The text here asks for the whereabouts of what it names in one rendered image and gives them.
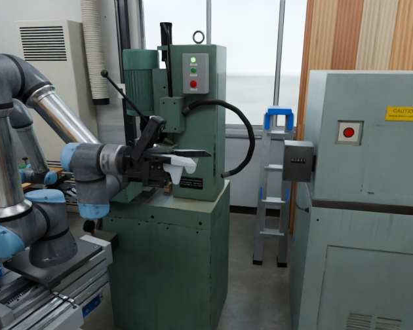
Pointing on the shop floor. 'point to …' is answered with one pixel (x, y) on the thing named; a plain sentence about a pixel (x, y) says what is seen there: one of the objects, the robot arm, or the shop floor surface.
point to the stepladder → (267, 187)
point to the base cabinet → (168, 274)
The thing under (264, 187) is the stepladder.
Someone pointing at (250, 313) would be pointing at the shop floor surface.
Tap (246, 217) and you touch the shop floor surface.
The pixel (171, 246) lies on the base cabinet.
